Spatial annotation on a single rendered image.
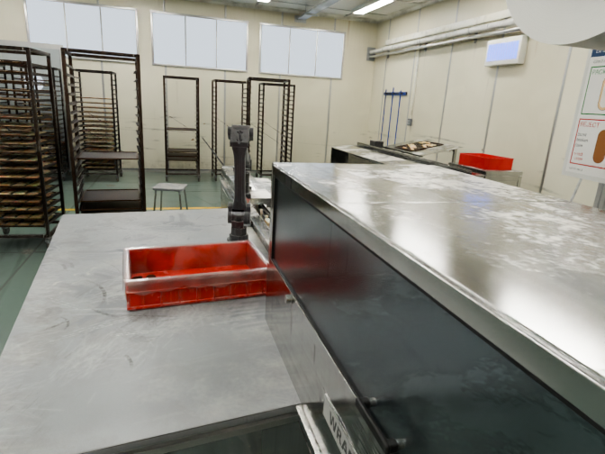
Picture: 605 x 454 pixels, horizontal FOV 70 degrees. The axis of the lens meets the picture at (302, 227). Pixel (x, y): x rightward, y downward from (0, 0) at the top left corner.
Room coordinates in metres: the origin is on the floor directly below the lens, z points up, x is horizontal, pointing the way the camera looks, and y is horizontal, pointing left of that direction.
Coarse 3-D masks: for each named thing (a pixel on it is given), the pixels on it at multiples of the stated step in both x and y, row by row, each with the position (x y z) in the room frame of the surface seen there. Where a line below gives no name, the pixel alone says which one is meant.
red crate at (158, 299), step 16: (144, 272) 1.49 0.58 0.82; (160, 272) 1.50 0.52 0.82; (176, 272) 1.51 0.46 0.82; (192, 272) 1.52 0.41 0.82; (208, 272) 1.53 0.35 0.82; (176, 288) 1.24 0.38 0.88; (192, 288) 1.27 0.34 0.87; (208, 288) 1.29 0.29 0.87; (224, 288) 1.31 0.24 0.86; (240, 288) 1.33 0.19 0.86; (256, 288) 1.35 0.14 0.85; (128, 304) 1.21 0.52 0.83; (144, 304) 1.21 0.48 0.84; (160, 304) 1.23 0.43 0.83; (176, 304) 1.25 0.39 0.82
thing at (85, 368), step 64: (64, 256) 1.62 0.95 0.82; (64, 320) 1.12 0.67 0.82; (128, 320) 1.14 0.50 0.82; (192, 320) 1.16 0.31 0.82; (256, 320) 1.19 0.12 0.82; (0, 384) 0.82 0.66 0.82; (64, 384) 0.84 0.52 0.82; (128, 384) 0.85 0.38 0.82; (192, 384) 0.86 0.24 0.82; (256, 384) 0.88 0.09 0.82; (0, 448) 0.65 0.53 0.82; (64, 448) 0.65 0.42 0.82; (128, 448) 0.68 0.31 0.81
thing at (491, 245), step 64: (320, 192) 0.81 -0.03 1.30; (384, 192) 0.85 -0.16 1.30; (448, 192) 0.89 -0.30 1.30; (512, 192) 0.94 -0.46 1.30; (384, 256) 0.53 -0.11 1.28; (448, 256) 0.48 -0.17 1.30; (512, 256) 0.49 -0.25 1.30; (576, 256) 0.51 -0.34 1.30; (512, 320) 0.33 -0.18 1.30; (576, 320) 0.33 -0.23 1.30; (320, 384) 0.72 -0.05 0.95; (576, 384) 0.26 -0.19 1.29; (384, 448) 0.43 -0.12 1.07
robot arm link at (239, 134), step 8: (232, 128) 1.85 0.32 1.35; (240, 128) 1.86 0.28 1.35; (248, 128) 1.86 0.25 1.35; (232, 136) 1.81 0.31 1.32; (240, 136) 1.82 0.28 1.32; (248, 136) 1.85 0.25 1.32; (232, 144) 1.79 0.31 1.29; (240, 144) 1.79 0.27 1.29; (240, 152) 1.81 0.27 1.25; (240, 160) 1.82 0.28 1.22; (240, 168) 1.83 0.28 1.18; (240, 176) 1.84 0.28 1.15; (240, 184) 1.85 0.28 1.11; (240, 192) 1.86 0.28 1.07; (240, 200) 1.87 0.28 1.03; (232, 208) 1.89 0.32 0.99; (240, 208) 1.89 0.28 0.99; (248, 208) 1.90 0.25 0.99; (248, 216) 1.89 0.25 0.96
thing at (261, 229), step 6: (228, 186) 3.15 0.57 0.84; (252, 210) 2.39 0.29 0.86; (252, 216) 2.25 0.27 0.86; (258, 216) 2.26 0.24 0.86; (252, 222) 2.17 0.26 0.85; (258, 222) 2.13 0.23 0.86; (264, 222) 2.14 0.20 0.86; (258, 228) 2.04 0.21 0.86; (264, 228) 2.04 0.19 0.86; (258, 234) 2.00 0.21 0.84; (264, 234) 1.94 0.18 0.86; (264, 240) 1.88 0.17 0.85
